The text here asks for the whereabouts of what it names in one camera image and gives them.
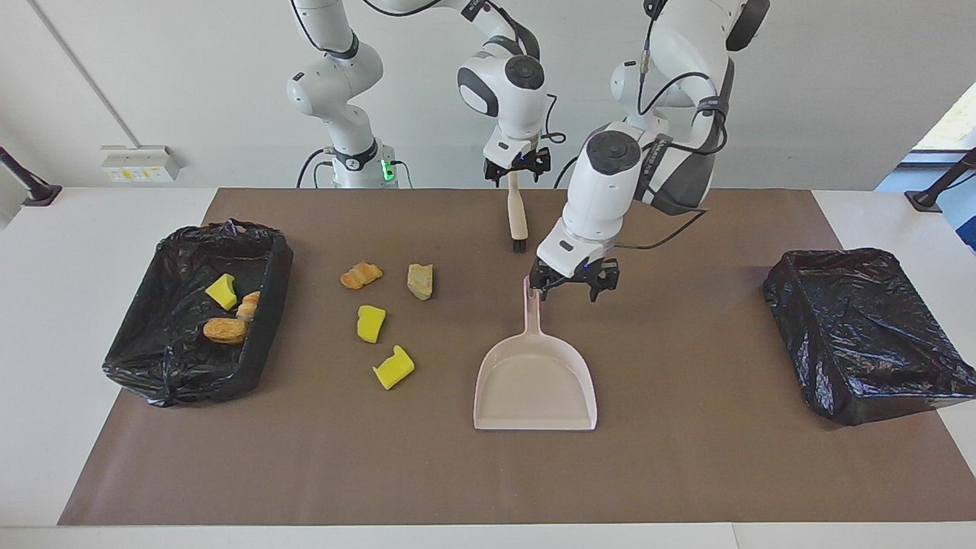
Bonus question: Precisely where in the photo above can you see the beige hand brush black bristles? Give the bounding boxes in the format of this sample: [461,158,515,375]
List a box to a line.
[507,172,530,255]

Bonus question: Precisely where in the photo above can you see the beige plastic dustpan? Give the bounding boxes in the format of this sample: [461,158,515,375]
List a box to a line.
[473,274,599,432]

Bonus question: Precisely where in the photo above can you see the pale green sponge chunk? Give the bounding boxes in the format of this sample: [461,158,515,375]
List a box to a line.
[406,263,435,302]

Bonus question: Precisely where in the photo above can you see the orange striped sponge piece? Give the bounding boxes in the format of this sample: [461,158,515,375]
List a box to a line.
[340,262,384,291]

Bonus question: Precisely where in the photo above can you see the notched yellow sponge piece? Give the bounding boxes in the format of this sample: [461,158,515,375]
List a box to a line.
[372,345,416,391]

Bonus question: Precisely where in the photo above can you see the yellow sponge block piece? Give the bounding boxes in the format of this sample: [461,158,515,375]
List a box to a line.
[356,305,387,345]

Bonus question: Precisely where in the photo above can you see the yellow sponge wedge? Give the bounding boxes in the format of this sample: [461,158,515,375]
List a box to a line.
[204,274,239,311]

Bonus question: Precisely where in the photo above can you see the brown oval sponge piece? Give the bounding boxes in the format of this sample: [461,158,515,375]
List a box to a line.
[202,317,249,345]

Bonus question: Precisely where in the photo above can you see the black bag-lined bin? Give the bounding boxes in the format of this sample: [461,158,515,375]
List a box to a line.
[762,248,976,426]
[101,220,294,408]

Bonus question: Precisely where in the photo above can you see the brown table mat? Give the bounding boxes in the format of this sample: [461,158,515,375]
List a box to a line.
[57,188,976,527]

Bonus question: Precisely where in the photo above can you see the black stand foot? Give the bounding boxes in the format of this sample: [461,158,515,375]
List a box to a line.
[0,145,62,207]
[905,147,976,213]

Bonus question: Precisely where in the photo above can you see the blue object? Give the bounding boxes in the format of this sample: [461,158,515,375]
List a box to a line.
[949,183,976,252]

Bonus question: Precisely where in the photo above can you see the bright window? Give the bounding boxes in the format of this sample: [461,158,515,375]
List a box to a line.
[913,72,976,153]

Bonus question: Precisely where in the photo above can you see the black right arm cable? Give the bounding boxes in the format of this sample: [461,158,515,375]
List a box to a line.
[290,0,567,146]

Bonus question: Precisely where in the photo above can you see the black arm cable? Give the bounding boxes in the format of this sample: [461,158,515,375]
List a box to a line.
[614,0,733,251]
[290,0,567,146]

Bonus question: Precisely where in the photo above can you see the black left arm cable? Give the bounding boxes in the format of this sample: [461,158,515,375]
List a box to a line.
[614,0,733,251]

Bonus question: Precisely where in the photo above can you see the white wall socket box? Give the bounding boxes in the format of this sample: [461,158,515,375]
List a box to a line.
[101,145,184,184]

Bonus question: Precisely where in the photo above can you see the white wall conduit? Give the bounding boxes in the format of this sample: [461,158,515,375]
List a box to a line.
[29,0,142,147]

